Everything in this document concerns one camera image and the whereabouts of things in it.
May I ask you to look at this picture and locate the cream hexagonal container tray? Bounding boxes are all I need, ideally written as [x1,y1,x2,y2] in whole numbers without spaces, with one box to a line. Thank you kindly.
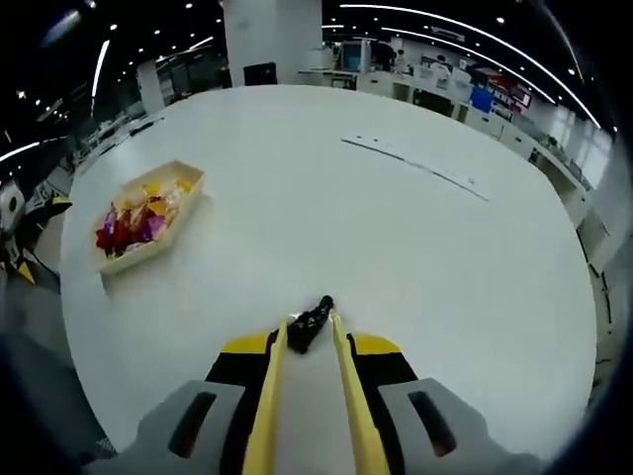
[92,158,207,276]

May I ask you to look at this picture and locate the white square pillar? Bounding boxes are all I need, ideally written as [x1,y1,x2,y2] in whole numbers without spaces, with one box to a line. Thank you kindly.
[222,0,323,88]

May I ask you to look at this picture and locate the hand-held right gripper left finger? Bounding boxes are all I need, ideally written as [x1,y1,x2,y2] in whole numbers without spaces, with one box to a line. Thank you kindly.
[137,331,276,475]

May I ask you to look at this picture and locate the black food packet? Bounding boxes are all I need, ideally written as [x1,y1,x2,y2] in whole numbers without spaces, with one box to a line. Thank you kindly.
[286,295,335,355]

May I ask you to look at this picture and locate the red black wall banner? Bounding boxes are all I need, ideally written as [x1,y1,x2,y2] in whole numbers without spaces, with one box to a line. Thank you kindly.
[474,68,533,115]

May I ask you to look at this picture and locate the long white counter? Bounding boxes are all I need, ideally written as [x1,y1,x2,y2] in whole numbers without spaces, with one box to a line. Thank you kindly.
[296,63,594,199]

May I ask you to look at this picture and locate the blue storage box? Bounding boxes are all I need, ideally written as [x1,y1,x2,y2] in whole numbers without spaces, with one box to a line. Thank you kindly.
[469,86,496,111]

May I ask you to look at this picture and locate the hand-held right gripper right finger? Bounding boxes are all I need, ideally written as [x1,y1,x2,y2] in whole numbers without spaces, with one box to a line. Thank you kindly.
[345,332,500,475]

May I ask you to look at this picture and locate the black office chair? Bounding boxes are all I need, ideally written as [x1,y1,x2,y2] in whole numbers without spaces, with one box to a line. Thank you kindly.
[242,61,278,88]

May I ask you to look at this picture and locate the pale blue display unit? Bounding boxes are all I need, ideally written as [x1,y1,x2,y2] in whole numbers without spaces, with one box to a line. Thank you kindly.
[340,42,365,70]

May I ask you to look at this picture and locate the yellow plastic food tongs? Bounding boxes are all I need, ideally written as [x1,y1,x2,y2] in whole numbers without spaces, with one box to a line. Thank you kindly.
[240,315,392,475]

